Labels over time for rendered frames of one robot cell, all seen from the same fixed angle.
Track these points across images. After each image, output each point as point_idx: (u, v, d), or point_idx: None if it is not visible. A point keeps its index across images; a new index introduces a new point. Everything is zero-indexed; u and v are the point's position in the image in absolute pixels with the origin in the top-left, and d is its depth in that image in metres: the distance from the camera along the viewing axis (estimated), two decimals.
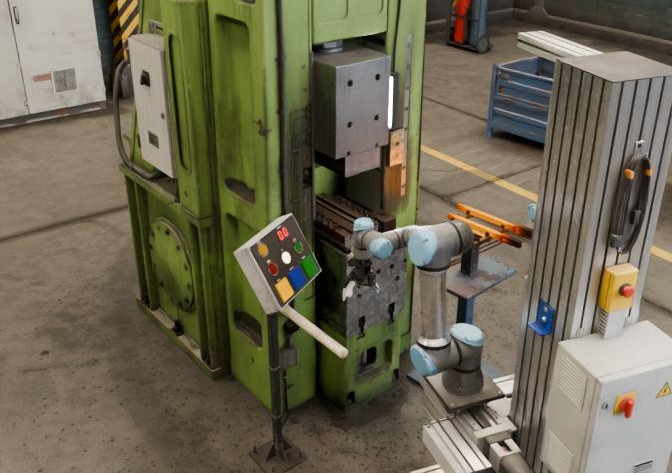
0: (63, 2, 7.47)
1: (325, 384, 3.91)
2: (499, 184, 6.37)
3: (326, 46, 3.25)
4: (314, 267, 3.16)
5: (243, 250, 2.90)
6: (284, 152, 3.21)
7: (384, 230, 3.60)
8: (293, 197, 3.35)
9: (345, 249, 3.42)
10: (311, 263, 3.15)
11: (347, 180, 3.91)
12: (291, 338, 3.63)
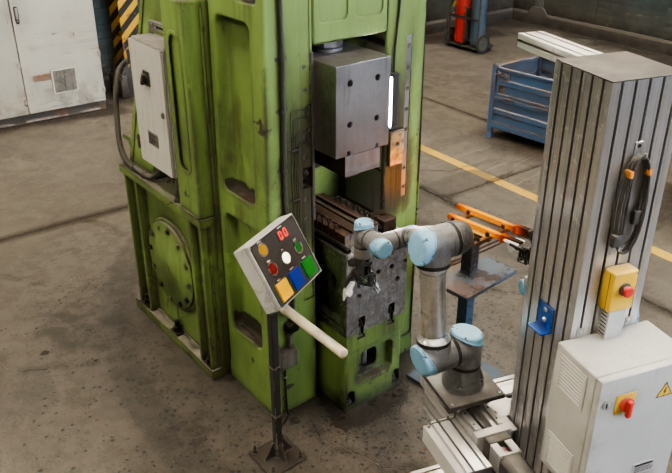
0: (63, 2, 7.47)
1: (325, 384, 3.91)
2: (499, 184, 6.37)
3: (326, 46, 3.25)
4: (314, 267, 3.16)
5: (243, 250, 2.90)
6: (284, 152, 3.21)
7: (384, 230, 3.60)
8: (293, 197, 3.35)
9: (345, 249, 3.42)
10: (311, 263, 3.15)
11: (347, 180, 3.91)
12: (291, 338, 3.63)
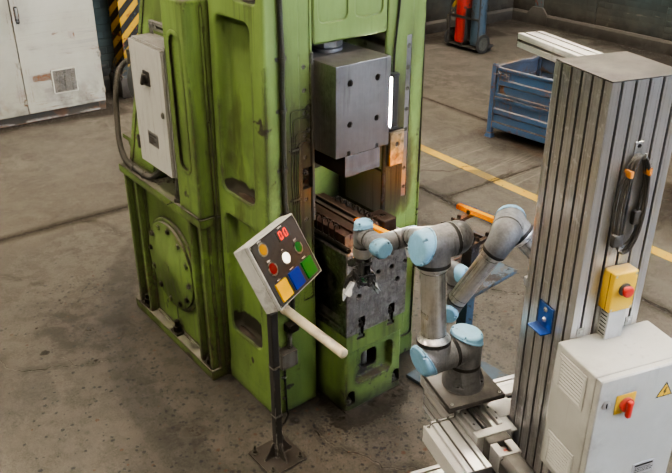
0: (63, 2, 7.47)
1: (325, 384, 3.91)
2: (499, 184, 6.37)
3: (326, 46, 3.25)
4: (314, 267, 3.16)
5: (243, 250, 2.90)
6: (284, 152, 3.21)
7: None
8: (293, 197, 3.35)
9: (345, 249, 3.42)
10: (311, 263, 3.15)
11: (347, 180, 3.91)
12: (291, 338, 3.63)
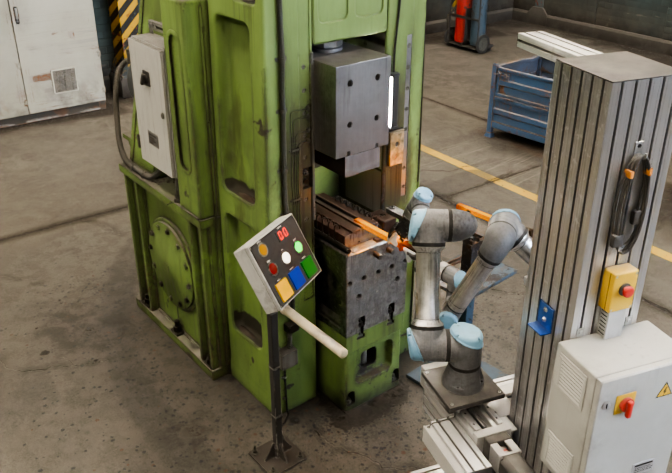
0: (63, 2, 7.47)
1: (325, 384, 3.91)
2: (499, 184, 6.37)
3: (326, 46, 3.25)
4: (314, 267, 3.16)
5: (243, 250, 2.90)
6: (284, 152, 3.21)
7: (384, 230, 3.60)
8: (293, 197, 3.35)
9: (345, 249, 3.42)
10: (311, 263, 3.15)
11: (347, 180, 3.91)
12: (291, 338, 3.63)
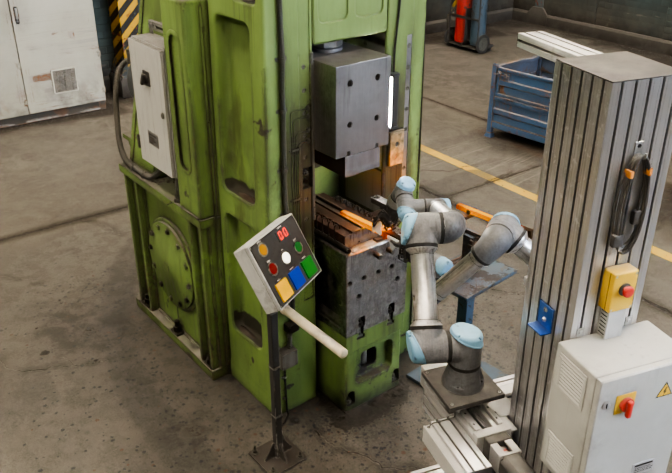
0: (63, 2, 7.47)
1: (325, 384, 3.91)
2: (499, 184, 6.37)
3: (326, 46, 3.25)
4: (314, 267, 3.16)
5: (243, 250, 2.90)
6: (284, 152, 3.21)
7: None
8: (293, 197, 3.35)
9: (345, 249, 3.42)
10: (311, 263, 3.15)
11: (347, 180, 3.91)
12: (291, 338, 3.63)
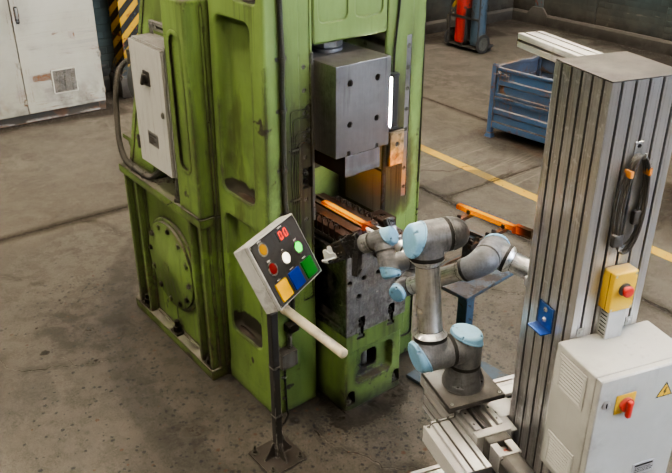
0: (63, 2, 7.47)
1: (325, 384, 3.91)
2: (499, 184, 6.37)
3: (326, 46, 3.25)
4: (314, 267, 3.16)
5: (243, 250, 2.90)
6: (284, 152, 3.21)
7: None
8: (293, 197, 3.35)
9: None
10: (311, 263, 3.15)
11: (347, 180, 3.91)
12: (291, 338, 3.63)
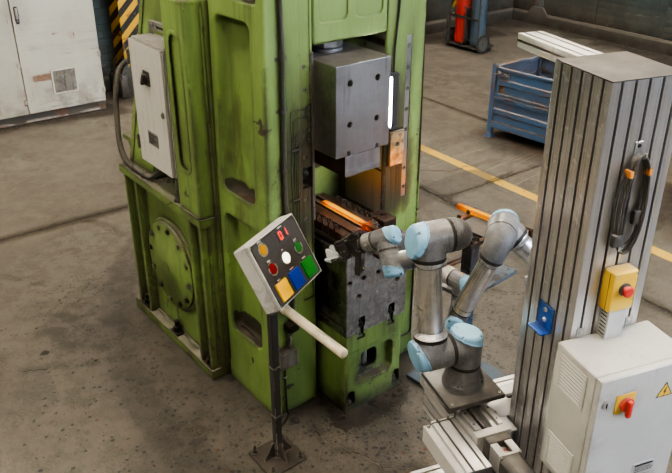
0: (63, 2, 7.47)
1: (325, 384, 3.91)
2: (499, 184, 6.37)
3: (326, 46, 3.25)
4: (314, 267, 3.16)
5: (243, 250, 2.90)
6: (284, 152, 3.21)
7: None
8: (293, 197, 3.35)
9: None
10: (311, 263, 3.15)
11: (347, 180, 3.91)
12: (291, 338, 3.63)
